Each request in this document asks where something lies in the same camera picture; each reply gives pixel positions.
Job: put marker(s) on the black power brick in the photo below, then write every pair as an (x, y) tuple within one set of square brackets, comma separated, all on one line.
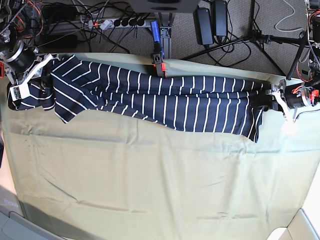
[(203, 26), (220, 18)]

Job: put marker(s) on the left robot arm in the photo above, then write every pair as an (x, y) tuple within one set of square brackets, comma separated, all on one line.
[(306, 94)]

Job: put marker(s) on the white power strip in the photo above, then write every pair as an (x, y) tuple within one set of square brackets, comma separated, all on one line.
[(121, 23)]

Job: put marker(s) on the light green table cloth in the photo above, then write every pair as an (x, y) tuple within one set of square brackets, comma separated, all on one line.
[(104, 176)]

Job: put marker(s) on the navy white striped T-shirt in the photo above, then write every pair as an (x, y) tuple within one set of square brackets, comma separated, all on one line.
[(184, 103)]

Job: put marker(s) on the black tripod stand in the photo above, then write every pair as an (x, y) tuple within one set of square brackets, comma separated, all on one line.
[(256, 37)]

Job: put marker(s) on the black power brick right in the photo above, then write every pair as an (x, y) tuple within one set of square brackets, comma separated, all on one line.
[(220, 18)]

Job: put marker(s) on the black power brick left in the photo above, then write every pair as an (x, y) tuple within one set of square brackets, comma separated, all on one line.
[(203, 26)]

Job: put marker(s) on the blue orange clamp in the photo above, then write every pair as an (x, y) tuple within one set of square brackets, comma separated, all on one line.
[(157, 55)]

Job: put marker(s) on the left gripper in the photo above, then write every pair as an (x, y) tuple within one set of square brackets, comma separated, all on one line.
[(273, 98)]

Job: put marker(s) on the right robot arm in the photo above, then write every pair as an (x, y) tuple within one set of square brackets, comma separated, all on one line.
[(21, 22)]

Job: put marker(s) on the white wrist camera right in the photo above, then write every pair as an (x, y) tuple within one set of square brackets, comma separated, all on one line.
[(20, 92)]

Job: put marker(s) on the white plug adapter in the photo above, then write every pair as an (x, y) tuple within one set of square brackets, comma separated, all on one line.
[(106, 24)]

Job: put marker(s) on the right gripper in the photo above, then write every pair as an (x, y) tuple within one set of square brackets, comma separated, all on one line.
[(36, 70)]

